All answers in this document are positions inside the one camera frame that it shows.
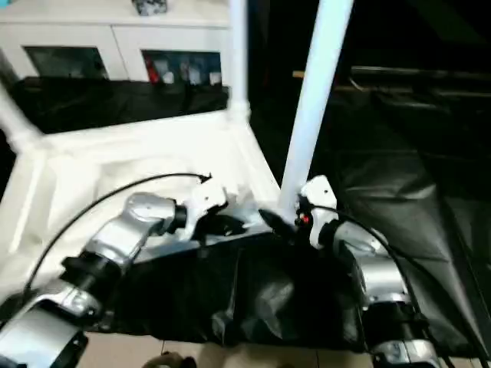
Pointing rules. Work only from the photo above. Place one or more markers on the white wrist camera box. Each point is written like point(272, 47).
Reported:
point(321, 195)
point(203, 199)

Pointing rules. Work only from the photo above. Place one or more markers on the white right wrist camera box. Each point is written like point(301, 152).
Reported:
point(321, 195)

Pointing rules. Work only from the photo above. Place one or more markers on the white cabinet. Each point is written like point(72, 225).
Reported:
point(107, 38)

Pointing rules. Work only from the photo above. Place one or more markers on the grey robot foot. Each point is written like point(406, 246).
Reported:
point(170, 362)

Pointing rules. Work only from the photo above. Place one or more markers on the white plastic table leg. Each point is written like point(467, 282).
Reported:
point(238, 54)
point(314, 100)
point(19, 123)

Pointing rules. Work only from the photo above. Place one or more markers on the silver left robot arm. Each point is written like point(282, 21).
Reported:
point(123, 234)

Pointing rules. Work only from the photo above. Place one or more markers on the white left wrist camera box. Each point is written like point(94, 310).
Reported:
point(203, 199)

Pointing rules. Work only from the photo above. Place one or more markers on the black mat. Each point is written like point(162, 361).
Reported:
point(268, 291)

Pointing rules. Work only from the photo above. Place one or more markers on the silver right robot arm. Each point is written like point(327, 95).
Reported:
point(368, 264)

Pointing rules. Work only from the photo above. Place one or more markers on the white plastic table top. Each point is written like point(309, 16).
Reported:
point(115, 169)

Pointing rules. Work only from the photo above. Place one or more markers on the grey object on cabinet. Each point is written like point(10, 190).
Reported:
point(149, 6)

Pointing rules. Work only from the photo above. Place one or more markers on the small yellow tag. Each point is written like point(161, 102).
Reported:
point(298, 74)

